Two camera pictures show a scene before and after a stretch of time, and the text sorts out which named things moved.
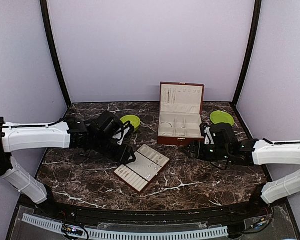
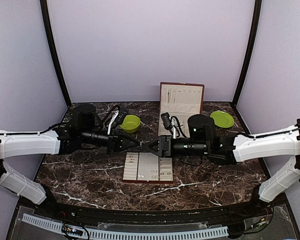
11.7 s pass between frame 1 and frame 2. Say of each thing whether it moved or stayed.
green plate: stayed
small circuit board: stayed
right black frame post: stayed
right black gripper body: moved
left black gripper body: moved
